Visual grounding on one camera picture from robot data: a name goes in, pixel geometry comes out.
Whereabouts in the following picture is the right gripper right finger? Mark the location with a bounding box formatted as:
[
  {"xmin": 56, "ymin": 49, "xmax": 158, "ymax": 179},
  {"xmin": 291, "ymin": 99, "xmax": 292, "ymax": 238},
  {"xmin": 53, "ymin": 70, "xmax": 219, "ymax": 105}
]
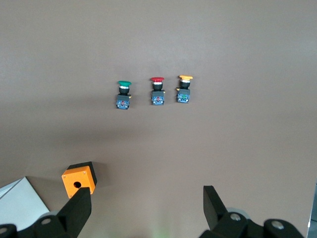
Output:
[{"xmin": 200, "ymin": 185, "xmax": 249, "ymax": 238}]

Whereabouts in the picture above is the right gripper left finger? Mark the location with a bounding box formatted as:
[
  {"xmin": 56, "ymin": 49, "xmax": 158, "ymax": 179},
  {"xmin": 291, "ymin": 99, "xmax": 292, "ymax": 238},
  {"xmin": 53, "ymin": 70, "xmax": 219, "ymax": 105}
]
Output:
[{"xmin": 33, "ymin": 187, "xmax": 92, "ymax": 238}]

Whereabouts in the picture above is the red mushroom push button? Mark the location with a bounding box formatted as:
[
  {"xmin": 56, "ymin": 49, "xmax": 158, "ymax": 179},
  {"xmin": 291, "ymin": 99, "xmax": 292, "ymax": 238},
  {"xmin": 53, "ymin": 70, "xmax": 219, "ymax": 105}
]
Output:
[{"xmin": 150, "ymin": 76, "xmax": 166, "ymax": 106}]

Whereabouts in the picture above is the white drawer cabinet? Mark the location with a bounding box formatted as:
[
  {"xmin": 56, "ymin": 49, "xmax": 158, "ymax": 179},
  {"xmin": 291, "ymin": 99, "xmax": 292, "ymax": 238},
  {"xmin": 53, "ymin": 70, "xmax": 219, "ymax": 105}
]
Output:
[{"xmin": 0, "ymin": 176, "xmax": 52, "ymax": 231}]

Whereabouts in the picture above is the yellow mushroom push button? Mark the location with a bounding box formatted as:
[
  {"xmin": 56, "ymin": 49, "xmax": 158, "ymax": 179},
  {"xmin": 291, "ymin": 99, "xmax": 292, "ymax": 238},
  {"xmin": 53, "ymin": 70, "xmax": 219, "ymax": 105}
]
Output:
[{"xmin": 176, "ymin": 75, "xmax": 194, "ymax": 104}]

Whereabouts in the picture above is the orange button enclosure box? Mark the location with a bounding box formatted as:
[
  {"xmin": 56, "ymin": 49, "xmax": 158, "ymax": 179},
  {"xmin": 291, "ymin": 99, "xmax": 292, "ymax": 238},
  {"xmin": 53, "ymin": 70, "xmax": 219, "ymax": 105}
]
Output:
[{"xmin": 61, "ymin": 161, "xmax": 98, "ymax": 199}]

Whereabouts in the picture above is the green mushroom push button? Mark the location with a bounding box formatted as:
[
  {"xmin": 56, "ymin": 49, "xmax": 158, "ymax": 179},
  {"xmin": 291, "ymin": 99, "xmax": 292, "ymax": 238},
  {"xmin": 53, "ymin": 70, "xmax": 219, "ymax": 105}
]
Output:
[{"xmin": 115, "ymin": 80, "xmax": 133, "ymax": 110}]

